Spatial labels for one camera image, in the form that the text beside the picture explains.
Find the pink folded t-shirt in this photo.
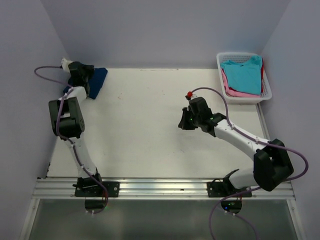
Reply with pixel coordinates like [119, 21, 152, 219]
[220, 68, 260, 98]

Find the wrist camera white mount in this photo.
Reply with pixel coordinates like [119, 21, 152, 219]
[185, 91, 198, 101]
[61, 57, 72, 73]

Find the turquoise folded t-shirt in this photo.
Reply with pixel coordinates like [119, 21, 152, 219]
[220, 55, 262, 96]

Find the red folded t-shirt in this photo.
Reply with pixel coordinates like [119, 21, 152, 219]
[260, 58, 264, 84]

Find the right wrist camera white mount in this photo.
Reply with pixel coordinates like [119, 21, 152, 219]
[185, 91, 198, 101]

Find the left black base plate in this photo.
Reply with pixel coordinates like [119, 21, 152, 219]
[72, 174, 120, 198]

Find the navy blue printed t-shirt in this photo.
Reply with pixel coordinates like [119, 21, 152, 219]
[63, 67, 108, 102]

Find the white plastic laundry basket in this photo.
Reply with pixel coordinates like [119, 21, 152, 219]
[216, 52, 272, 105]

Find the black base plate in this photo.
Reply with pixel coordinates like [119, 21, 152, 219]
[72, 174, 120, 198]
[206, 178, 252, 198]

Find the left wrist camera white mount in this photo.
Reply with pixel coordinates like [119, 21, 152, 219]
[61, 57, 72, 73]

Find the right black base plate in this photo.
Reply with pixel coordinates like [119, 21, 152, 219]
[206, 178, 252, 198]

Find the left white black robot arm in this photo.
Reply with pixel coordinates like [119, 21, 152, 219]
[48, 58, 108, 197]

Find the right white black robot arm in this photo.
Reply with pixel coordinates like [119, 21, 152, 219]
[178, 97, 294, 197]

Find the aluminium front frame rail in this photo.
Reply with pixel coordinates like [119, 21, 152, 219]
[32, 177, 295, 200]

